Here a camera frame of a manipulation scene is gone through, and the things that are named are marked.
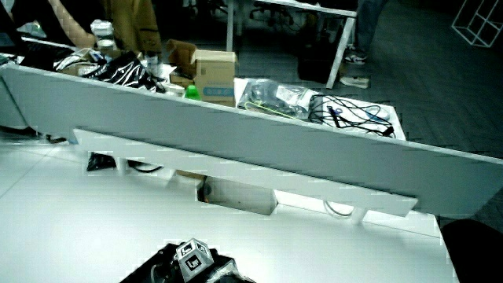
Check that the another person's forearm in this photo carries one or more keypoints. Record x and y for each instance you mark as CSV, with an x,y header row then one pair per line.
x,y
72,28

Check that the white desk partition panel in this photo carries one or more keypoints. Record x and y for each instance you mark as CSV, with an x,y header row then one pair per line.
x,y
243,135

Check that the long white shelf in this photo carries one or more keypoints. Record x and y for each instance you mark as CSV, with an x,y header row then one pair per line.
x,y
236,171

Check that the clear plastic bag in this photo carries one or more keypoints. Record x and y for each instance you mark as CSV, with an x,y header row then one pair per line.
x,y
277,96

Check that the closed cardboard box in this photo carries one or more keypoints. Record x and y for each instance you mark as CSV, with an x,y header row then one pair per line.
x,y
214,72

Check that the open brown cardboard box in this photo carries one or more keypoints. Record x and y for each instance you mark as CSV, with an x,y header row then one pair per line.
x,y
181,55

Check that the white background table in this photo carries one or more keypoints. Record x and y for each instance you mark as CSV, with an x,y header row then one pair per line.
x,y
345,37

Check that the black white striped bag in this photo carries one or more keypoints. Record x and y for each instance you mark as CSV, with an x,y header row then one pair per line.
x,y
122,71

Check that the black pouch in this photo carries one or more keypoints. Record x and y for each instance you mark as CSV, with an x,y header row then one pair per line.
x,y
100,162

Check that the brown jacket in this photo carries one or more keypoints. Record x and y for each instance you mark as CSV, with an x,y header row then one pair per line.
x,y
133,23

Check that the white round container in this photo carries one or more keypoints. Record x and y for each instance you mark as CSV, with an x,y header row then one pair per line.
x,y
102,33

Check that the black keyboard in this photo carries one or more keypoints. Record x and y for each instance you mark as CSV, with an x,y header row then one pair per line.
x,y
43,56

